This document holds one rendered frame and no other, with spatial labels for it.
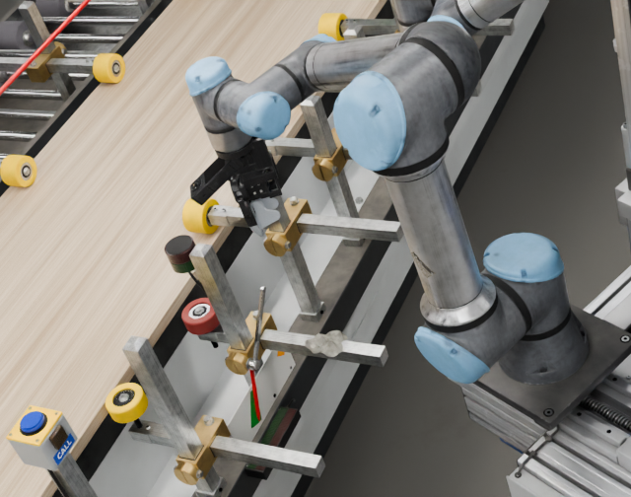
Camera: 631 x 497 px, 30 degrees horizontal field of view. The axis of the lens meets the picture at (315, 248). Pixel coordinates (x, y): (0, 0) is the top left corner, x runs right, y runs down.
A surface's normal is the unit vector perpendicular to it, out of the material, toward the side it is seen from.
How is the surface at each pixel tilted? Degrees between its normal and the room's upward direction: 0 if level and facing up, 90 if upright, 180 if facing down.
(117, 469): 90
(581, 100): 0
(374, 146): 82
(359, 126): 82
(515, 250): 7
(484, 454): 0
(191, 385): 90
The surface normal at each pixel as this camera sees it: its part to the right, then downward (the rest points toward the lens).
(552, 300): 0.65, 0.35
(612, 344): -0.27, -0.73
